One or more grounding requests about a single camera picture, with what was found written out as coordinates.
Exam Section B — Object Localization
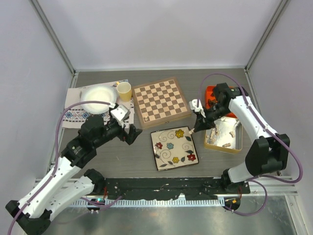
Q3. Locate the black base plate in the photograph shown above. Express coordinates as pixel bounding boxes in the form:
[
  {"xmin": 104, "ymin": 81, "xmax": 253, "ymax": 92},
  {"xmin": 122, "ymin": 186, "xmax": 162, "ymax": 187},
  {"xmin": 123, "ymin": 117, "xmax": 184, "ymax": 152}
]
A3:
[{"xmin": 88, "ymin": 177, "xmax": 250, "ymax": 201}]

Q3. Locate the yellow mug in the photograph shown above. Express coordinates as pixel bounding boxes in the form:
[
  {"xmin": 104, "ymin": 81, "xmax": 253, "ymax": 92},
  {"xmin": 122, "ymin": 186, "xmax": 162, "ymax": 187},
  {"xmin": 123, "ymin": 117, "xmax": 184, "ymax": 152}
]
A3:
[{"xmin": 116, "ymin": 82, "xmax": 132, "ymax": 102}]

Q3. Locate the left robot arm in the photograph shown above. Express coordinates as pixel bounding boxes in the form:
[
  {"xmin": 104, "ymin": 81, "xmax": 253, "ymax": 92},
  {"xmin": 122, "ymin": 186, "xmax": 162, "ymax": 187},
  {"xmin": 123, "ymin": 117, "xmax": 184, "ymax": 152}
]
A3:
[{"xmin": 5, "ymin": 115, "xmax": 142, "ymax": 235}]

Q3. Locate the dark chess pieces pile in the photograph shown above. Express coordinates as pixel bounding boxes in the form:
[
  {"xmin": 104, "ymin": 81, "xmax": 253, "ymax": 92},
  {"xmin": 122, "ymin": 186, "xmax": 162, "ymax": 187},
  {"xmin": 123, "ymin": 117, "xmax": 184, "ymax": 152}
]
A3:
[{"xmin": 206, "ymin": 98, "xmax": 217, "ymax": 108}]

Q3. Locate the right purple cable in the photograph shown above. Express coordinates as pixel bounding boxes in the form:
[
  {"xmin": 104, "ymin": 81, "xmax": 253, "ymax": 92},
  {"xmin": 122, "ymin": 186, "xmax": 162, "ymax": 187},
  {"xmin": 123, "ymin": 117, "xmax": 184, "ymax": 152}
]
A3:
[{"xmin": 200, "ymin": 72, "xmax": 304, "ymax": 216}]

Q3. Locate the floral square plate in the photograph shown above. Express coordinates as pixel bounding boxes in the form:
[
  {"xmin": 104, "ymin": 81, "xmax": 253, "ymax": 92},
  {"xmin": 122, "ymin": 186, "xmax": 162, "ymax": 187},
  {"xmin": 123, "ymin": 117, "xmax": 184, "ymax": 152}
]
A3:
[{"xmin": 150, "ymin": 126, "xmax": 199, "ymax": 171}]

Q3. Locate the wooden chessboard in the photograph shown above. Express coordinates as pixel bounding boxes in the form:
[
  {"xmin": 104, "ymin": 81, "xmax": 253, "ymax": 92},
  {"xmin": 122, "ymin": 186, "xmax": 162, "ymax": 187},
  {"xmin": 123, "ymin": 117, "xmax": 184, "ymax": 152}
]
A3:
[{"xmin": 132, "ymin": 77, "xmax": 191, "ymax": 129}]

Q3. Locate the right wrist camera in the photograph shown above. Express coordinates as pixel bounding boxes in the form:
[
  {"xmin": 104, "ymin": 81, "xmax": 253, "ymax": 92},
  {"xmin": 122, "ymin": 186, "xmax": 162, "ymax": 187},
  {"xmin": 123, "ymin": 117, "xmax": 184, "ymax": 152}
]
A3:
[{"xmin": 189, "ymin": 99, "xmax": 206, "ymax": 117}]

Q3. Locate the white round bowl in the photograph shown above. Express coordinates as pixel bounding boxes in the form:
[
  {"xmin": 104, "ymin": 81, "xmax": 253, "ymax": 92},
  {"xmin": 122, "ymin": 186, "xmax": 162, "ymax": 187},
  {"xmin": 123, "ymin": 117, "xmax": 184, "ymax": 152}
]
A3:
[{"xmin": 80, "ymin": 85, "xmax": 117, "ymax": 114}]

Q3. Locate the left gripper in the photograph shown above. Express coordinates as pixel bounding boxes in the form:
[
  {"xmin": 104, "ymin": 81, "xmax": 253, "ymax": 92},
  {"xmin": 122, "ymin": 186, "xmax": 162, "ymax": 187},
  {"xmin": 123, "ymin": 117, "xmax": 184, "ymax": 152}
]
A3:
[{"xmin": 93, "ymin": 118, "xmax": 142, "ymax": 148}]

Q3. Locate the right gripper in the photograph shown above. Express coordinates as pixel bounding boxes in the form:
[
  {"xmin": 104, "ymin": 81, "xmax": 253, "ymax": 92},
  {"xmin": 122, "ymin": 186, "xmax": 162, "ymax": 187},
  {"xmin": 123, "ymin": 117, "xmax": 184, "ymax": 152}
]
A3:
[{"xmin": 194, "ymin": 103, "xmax": 231, "ymax": 132}]

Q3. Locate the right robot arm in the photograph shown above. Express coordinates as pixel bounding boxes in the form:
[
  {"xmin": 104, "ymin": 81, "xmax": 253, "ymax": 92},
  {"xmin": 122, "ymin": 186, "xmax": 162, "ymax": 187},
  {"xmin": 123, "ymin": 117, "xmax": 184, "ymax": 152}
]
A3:
[{"xmin": 189, "ymin": 83, "xmax": 290, "ymax": 193}]

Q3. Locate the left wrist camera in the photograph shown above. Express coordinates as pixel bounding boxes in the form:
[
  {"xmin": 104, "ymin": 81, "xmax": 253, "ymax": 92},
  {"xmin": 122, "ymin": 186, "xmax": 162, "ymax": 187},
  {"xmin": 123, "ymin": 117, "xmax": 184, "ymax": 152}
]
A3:
[{"xmin": 110, "ymin": 104, "xmax": 130, "ymax": 127}]

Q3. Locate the light chess pieces pile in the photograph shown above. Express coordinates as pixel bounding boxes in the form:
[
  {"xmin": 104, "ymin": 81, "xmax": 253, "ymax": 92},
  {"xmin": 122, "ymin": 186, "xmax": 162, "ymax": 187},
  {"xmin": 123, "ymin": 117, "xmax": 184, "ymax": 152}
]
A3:
[{"xmin": 205, "ymin": 127, "xmax": 220, "ymax": 146}]

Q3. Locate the gold metal tin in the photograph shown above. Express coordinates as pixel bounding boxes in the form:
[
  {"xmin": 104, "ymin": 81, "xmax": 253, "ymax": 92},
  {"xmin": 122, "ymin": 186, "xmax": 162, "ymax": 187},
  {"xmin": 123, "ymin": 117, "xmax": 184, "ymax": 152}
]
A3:
[{"xmin": 204, "ymin": 117, "xmax": 243, "ymax": 154}]

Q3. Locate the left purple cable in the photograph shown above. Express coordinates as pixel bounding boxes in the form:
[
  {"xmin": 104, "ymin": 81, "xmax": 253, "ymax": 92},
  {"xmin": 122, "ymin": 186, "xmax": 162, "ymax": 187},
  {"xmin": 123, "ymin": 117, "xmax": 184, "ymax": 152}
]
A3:
[{"xmin": 7, "ymin": 100, "xmax": 115, "ymax": 235}]

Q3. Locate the orange plastic box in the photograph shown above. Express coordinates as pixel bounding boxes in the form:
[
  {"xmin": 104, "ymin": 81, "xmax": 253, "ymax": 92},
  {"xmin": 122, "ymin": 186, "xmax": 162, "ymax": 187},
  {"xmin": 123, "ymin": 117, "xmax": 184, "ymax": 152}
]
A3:
[{"xmin": 204, "ymin": 85, "xmax": 239, "ymax": 118}]

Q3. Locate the white slotted cable duct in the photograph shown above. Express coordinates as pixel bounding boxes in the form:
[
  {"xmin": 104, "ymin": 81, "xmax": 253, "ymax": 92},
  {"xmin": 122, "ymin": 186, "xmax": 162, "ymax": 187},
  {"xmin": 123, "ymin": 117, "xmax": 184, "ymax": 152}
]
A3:
[{"xmin": 70, "ymin": 197, "xmax": 225, "ymax": 208}]

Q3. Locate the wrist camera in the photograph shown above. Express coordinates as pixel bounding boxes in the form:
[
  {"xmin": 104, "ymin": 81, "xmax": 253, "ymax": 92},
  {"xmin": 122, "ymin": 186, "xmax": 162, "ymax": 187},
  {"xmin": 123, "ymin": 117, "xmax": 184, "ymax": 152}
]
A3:
[
  {"xmin": 189, "ymin": 99, "xmax": 206, "ymax": 117},
  {"xmin": 110, "ymin": 104, "xmax": 130, "ymax": 127}
]

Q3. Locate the purple cable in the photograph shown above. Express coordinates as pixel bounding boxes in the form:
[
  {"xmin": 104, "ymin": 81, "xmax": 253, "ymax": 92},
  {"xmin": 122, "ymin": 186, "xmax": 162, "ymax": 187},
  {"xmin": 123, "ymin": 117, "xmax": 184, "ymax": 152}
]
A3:
[
  {"xmin": 7, "ymin": 100, "xmax": 115, "ymax": 235},
  {"xmin": 200, "ymin": 72, "xmax": 304, "ymax": 216}
]

